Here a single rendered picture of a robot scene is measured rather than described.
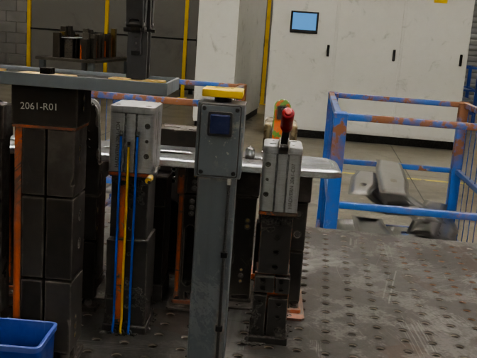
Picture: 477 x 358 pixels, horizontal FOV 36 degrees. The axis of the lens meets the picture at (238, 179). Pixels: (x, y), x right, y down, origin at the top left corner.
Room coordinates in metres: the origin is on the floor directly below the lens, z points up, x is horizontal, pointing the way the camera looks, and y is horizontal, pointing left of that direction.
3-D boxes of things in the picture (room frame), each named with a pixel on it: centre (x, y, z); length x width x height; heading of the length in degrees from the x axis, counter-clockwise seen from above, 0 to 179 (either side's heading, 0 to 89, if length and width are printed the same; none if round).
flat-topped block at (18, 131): (1.10, 0.29, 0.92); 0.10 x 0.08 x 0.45; 88
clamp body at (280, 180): (1.26, -0.07, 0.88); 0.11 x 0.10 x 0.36; 178
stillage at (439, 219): (3.59, -0.83, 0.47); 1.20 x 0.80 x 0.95; 175
